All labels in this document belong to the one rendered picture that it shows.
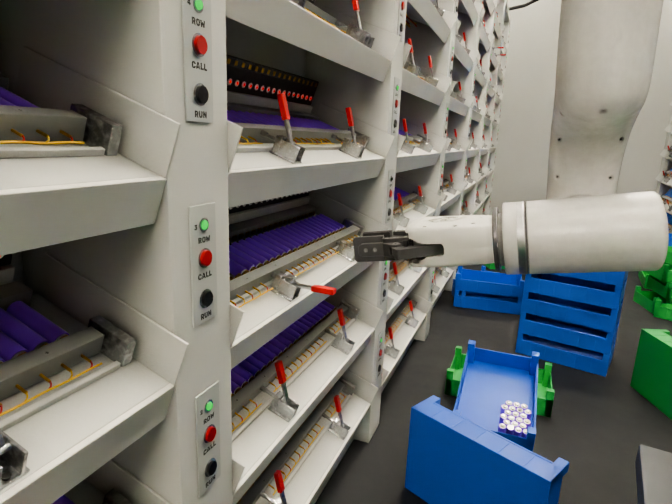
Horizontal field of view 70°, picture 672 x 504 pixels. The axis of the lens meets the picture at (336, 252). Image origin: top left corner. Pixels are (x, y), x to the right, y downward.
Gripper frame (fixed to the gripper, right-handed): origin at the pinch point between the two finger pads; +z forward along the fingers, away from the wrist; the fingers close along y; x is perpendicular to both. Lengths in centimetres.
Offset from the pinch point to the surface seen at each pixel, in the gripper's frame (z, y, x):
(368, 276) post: 17, -46, 16
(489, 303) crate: 1, -163, 60
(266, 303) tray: 16.0, 2.2, 7.0
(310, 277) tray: 15.9, -12.6, 7.2
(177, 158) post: 10.1, 22.8, -13.1
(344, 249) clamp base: 15.6, -28.7, 5.7
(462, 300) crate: 13, -162, 58
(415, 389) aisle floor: 17, -77, 60
